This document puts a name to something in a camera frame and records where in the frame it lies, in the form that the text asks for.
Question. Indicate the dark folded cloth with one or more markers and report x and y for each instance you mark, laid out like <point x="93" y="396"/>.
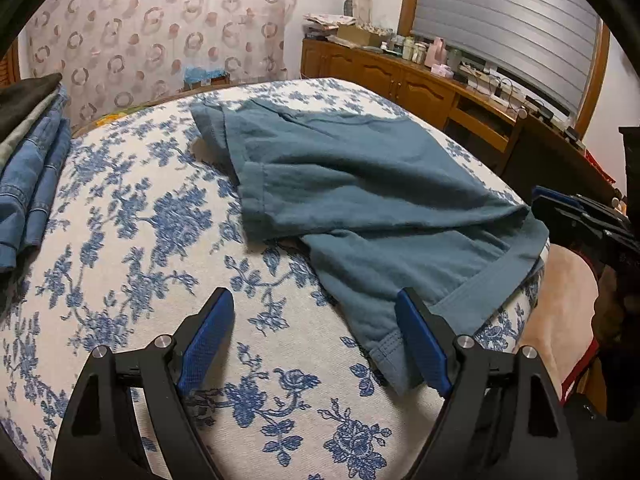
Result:
<point x="20" y="100"/>

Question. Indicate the colourful flower blanket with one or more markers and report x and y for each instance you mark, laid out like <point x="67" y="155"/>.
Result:
<point x="115" y="116"/>

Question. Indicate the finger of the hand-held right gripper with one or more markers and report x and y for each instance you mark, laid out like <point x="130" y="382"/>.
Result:
<point x="547" y="193"/>
<point x="565" y="225"/>

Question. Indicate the row of small bottles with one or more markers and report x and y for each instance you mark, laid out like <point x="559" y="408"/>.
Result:
<point x="407" y="47"/>

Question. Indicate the cardboard box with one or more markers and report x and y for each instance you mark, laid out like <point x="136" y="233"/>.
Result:
<point x="357" y="35"/>

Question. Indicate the blue denim jeans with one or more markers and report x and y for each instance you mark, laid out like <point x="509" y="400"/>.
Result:
<point x="35" y="185"/>

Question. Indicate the wooden slatted door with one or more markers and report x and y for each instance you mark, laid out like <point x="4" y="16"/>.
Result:
<point x="9" y="67"/>

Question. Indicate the teal pants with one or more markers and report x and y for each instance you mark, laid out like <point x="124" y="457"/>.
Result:
<point x="350" y="185"/>

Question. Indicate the small box with blue cloth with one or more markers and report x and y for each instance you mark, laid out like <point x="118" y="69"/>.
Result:
<point x="205" y="75"/>

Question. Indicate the blue floral bedsheet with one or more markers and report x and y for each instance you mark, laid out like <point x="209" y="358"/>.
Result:
<point x="150" y="260"/>

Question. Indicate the pink bottle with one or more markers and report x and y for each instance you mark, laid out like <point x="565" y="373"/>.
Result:
<point x="436" y="52"/>

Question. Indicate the pink blanket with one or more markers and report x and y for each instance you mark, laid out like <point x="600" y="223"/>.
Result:
<point x="565" y="300"/>

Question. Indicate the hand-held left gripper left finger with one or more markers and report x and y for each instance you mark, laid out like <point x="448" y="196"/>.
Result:
<point x="205" y="342"/>

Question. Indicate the circle patterned curtain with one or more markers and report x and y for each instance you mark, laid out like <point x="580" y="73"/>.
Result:
<point x="150" y="20"/>

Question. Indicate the dark chair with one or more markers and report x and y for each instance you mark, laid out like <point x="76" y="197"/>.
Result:
<point x="550" y="155"/>

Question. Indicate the stack of papers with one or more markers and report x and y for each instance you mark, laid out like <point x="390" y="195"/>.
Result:
<point x="325" y="22"/>

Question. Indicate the grey window blind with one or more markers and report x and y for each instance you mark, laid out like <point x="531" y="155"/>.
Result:
<point x="500" y="20"/>

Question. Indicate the grey-green folded cloth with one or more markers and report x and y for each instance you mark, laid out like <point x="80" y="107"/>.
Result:
<point x="12" y="142"/>

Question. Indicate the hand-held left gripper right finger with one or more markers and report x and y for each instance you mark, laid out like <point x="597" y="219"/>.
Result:
<point x="424" y="347"/>

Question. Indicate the wooden sideboard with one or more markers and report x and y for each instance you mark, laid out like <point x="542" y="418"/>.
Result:
<point x="380" y="72"/>

